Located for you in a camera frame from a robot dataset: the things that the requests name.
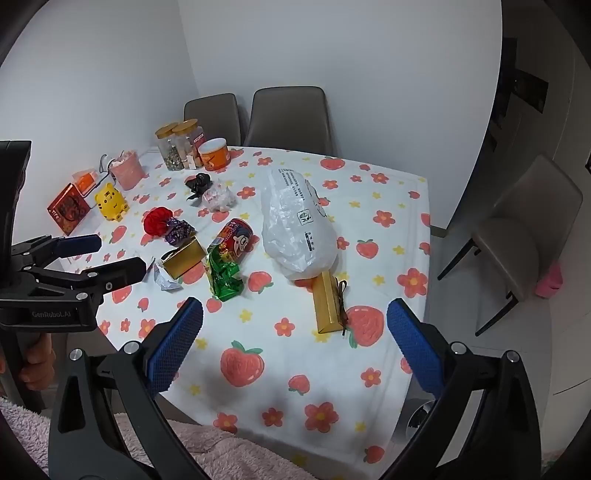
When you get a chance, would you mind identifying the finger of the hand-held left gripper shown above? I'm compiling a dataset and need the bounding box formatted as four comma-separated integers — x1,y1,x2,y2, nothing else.
11,233,103,268
21,257,148,305

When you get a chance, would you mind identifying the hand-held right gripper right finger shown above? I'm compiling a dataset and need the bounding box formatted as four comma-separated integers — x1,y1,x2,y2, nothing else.
386,298,543,480

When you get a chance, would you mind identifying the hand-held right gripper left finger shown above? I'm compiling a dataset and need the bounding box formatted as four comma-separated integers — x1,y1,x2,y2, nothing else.
48,296,206,480

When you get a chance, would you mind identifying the white foil wrapper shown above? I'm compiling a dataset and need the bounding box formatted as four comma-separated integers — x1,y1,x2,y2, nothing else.
152,258,184,291

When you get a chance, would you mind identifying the red drink can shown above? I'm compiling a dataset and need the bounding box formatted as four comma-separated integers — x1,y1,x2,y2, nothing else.
217,218,254,266

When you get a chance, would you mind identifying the white plastic bag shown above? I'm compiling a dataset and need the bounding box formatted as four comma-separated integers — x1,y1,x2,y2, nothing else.
261,167,343,281

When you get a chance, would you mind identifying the person's left hand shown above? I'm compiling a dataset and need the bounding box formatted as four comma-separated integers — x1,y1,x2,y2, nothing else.
18,333,55,393

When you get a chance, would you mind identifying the red patterned box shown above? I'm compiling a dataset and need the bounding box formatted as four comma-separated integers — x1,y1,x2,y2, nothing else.
47,183,92,232

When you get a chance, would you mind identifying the yellow tiger toy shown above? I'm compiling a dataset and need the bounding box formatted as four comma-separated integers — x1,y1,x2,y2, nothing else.
95,182,130,221

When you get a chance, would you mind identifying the red fabric scrunchie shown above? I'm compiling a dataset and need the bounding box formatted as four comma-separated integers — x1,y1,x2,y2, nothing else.
143,207,174,237

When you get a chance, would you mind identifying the small gold box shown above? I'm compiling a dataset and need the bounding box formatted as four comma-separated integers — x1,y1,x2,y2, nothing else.
160,237,207,280

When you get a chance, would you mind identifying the purple patterned scrunchie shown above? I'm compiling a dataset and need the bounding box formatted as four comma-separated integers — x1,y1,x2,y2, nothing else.
164,218,195,245

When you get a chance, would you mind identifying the green foil wrapper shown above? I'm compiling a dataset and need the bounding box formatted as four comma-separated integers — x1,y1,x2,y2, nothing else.
205,237,245,302

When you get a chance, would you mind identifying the pink cup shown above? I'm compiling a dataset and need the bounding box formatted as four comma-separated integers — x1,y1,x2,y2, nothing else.
109,150,146,191

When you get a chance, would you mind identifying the long gold box with ribbon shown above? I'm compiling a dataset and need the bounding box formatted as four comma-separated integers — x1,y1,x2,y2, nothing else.
311,271,350,336

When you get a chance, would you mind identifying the strawberry print tablecloth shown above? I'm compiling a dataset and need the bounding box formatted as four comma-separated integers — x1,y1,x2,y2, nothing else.
58,145,432,467

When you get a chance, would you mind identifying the pink fuzzy robe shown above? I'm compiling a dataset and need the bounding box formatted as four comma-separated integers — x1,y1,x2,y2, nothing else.
0,396,333,480

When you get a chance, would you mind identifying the black crumpled wrapper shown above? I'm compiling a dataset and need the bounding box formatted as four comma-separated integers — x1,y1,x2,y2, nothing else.
185,173,213,200

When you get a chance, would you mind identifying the crumpled clear plastic bag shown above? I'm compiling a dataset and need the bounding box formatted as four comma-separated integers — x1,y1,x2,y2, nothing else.
202,181,235,213

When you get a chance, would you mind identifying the jar with dark contents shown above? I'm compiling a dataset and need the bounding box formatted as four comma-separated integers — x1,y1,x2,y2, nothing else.
154,122,185,171

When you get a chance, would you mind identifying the jar with beige blocks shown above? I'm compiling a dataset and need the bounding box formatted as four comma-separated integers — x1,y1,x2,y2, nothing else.
173,119,206,169

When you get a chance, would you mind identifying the orange snack tub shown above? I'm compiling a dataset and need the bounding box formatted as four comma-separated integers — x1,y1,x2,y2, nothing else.
198,137,232,172

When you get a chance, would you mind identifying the grey dining chair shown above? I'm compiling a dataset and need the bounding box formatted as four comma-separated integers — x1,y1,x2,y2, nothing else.
243,86,335,158
184,93,242,147
437,154,583,337

